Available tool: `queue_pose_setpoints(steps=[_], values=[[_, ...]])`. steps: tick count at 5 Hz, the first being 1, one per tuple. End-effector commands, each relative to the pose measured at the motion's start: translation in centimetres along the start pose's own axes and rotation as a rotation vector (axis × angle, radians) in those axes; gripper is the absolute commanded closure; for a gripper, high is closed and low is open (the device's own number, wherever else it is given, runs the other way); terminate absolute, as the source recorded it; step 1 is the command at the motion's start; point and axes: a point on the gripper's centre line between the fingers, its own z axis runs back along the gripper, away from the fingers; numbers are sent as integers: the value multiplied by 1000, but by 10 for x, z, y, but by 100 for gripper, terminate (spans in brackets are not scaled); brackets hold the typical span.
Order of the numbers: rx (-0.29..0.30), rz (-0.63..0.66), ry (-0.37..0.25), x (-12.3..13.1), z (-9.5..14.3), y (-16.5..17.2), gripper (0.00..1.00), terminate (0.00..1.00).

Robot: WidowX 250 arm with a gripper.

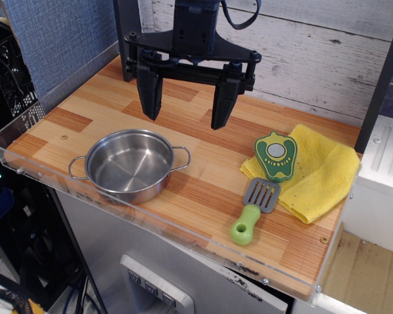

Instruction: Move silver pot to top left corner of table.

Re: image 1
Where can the black vertical post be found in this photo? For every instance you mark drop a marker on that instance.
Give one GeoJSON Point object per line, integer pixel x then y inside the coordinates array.
{"type": "Point", "coordinates": [127, 17]}

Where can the grey dispenser button panel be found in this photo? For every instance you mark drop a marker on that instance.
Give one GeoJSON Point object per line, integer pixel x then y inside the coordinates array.
{"type": "Point", "coordinates": [151, 292]}

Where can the grey green toy spatula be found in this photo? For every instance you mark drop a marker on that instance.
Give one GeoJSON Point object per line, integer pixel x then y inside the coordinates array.
{"type": "Point", "coordinates": [260, 197]}

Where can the silver metal pot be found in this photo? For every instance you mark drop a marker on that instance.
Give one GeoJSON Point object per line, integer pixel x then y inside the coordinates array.
{"type": "Point", "coordinates": [132, 166]}

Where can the silver toy fridge cabinet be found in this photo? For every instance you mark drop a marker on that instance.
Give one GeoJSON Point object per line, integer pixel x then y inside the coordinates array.
{"type": "Point", "coordinates": [103, 238]}

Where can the dark right frame post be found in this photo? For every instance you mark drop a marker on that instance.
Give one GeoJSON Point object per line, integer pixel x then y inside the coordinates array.
{"type": "Point", "coordinates": [376, 102]}

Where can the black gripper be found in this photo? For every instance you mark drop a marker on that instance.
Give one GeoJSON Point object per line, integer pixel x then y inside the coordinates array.
{"type": "Point", "coordinates": [193, 51]}

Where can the yellow folded cloth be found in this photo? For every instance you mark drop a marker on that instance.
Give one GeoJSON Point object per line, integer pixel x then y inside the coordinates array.
{"type": "Point", "coordinates": [324, 173]}

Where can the white toy sink unit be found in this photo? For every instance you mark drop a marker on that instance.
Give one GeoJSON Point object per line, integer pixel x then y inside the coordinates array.
{"type": "Point", "coordinates": [368, 212]}

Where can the black plastic crate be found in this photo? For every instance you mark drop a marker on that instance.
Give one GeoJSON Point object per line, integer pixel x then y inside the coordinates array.
{"type": "Point", "coordinates": [16, 88]}

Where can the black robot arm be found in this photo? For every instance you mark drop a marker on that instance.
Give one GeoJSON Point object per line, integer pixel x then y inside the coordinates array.
{"type": "Point", "coordinates": [191, 51]}

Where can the clear acrylic table guard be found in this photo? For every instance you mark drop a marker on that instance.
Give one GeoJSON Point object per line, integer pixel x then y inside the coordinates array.
{"type": "Point", "coordinates": [205, 191]}

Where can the green toy pepper slice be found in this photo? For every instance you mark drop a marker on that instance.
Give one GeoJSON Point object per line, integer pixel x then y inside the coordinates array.
{"type": "Point", "coordinates": [276, 155]}

